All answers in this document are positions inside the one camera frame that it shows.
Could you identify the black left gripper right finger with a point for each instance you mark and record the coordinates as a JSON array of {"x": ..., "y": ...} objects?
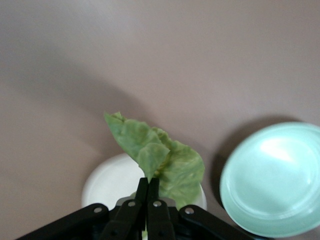
[{"x": 160, "y": 220}]

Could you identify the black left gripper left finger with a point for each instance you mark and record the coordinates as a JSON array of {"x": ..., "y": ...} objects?
[{"x": 125, "y": 220}]

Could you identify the green lettuce leaf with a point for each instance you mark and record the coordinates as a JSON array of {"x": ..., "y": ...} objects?
[{"x": 175, "y": 170}]

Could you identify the beige round plate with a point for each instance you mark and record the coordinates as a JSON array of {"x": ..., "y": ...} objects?
[{"x": 110, "y": 180}]

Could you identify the mint green round plate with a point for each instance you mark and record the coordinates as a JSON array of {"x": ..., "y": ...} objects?
[{"x": 272, "y": 182}]

